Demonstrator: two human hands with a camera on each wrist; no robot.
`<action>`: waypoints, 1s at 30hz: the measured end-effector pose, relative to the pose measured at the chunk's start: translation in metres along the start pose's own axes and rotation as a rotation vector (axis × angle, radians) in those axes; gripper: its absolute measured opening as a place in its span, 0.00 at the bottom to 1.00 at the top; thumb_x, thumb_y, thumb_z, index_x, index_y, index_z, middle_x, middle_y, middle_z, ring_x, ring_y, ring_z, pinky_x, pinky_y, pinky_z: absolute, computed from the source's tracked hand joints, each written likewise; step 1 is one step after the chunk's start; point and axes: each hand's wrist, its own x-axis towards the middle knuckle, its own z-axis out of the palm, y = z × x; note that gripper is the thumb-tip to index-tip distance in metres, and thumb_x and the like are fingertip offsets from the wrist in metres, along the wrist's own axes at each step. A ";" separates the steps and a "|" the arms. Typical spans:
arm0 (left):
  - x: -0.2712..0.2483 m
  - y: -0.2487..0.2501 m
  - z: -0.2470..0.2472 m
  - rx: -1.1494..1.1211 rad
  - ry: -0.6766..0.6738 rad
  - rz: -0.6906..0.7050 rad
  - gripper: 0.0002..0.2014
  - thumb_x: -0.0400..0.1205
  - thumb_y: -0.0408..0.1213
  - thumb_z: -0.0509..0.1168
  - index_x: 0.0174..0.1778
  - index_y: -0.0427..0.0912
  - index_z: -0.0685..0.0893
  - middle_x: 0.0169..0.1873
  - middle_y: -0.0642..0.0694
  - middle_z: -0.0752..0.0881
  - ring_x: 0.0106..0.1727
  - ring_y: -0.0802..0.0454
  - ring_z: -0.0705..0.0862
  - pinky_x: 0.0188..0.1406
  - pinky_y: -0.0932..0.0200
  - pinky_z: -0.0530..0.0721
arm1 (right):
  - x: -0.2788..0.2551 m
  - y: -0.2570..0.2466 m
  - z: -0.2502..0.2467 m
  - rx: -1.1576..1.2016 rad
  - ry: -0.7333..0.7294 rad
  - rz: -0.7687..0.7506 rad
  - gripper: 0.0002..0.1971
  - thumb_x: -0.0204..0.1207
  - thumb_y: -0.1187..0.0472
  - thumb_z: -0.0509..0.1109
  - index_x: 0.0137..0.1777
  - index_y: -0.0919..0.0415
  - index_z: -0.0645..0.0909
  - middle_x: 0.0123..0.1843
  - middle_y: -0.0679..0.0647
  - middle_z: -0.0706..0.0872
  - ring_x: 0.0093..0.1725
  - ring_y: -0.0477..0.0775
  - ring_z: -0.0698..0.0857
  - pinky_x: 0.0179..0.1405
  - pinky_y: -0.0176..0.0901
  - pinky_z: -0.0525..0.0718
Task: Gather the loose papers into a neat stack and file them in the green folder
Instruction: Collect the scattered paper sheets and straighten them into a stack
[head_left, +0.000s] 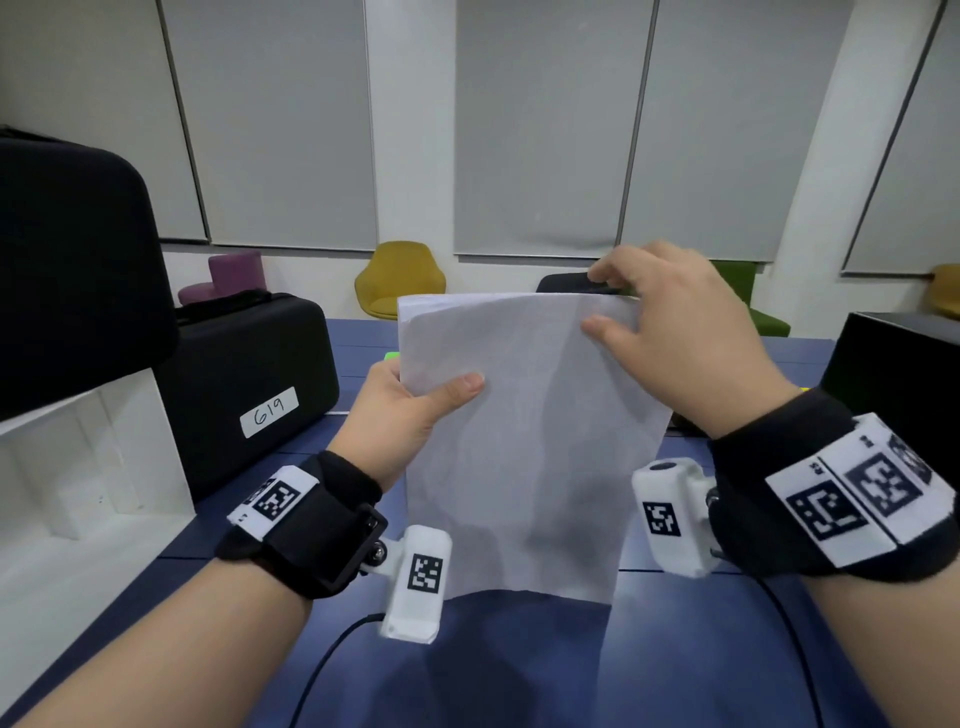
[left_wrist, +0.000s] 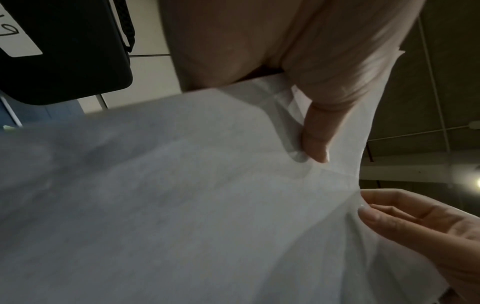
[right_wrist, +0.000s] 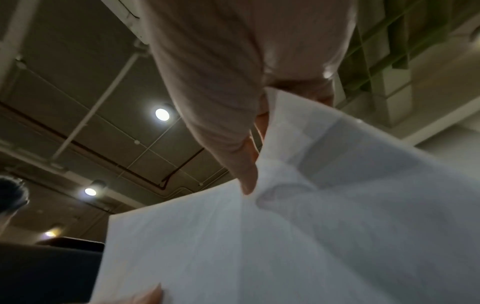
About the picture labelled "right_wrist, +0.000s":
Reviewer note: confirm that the person's right hand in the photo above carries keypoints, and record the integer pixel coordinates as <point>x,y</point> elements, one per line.
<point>232,59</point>

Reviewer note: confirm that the green ceiling grid panel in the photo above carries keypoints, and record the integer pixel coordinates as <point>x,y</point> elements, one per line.
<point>386,44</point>

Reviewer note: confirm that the large black carrying case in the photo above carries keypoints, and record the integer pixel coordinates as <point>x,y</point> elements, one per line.
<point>45,273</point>

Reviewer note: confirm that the round ceiling lamp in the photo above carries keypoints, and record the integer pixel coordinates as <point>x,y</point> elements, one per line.
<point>90,191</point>
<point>162,114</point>
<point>50,234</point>

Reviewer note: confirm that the neat white paper sheaf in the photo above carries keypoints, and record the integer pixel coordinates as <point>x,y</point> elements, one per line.
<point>300,222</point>

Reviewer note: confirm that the person's left hand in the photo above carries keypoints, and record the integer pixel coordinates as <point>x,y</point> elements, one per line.
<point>148,297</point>

